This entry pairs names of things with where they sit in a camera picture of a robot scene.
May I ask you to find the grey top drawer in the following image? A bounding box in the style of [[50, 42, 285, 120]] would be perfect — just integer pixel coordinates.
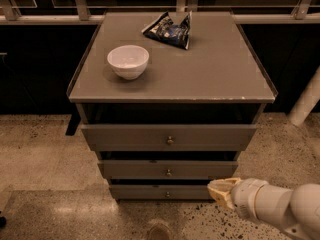
[[81, 124, 256, 152]]

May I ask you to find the white cylindrical post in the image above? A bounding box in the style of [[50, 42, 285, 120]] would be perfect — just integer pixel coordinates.
[[288, 66, 320, 126]]

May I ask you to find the grey bottom drawer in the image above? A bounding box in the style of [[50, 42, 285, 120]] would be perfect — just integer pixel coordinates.
[[109, 185, 210, 200]]

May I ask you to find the metal window railing frame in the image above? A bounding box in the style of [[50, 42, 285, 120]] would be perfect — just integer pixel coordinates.
[[0, 0, 320, 24]]

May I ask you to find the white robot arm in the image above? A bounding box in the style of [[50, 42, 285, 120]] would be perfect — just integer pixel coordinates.
[[207, 178, 320, 240]]

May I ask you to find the grey drawer cabinet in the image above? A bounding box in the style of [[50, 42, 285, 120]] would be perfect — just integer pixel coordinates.
[[68, 12, 277, 187]]

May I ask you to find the white ceramic bowl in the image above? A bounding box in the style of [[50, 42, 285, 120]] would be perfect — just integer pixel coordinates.
[[107, 45, 149, 80]]

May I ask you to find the grey drawer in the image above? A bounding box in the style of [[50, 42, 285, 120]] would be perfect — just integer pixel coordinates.
[[109, 185, 210, 200], [98, 160, 238, 180], [81, 124, 256, 152]]

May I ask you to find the blue crumpled chip bag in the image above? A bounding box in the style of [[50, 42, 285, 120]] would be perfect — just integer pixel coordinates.
[[142, 12, 192, 50]]

